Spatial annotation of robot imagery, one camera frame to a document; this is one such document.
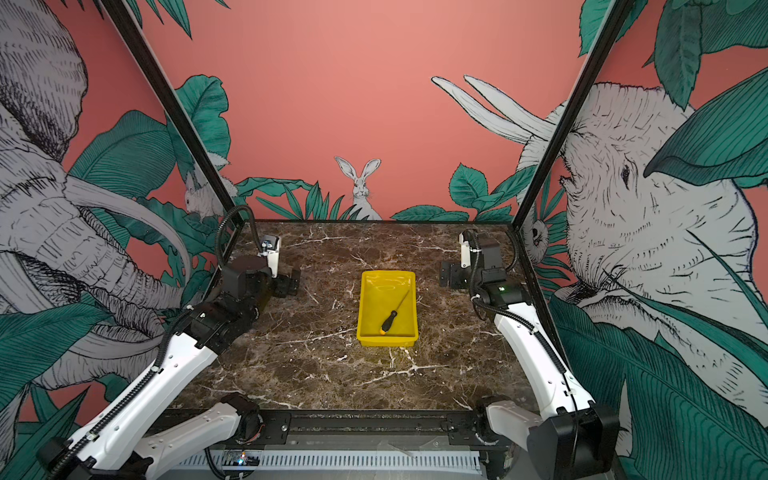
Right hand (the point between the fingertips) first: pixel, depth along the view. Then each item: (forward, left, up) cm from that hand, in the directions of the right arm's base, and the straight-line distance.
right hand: (453, 261), depth 79 cm
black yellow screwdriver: (-7, +18, -22) cm, 30 cm away
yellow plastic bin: (+5, +21, -25) cm, 33 cm away
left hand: (-4, +45, +6) cm, 46 cm away
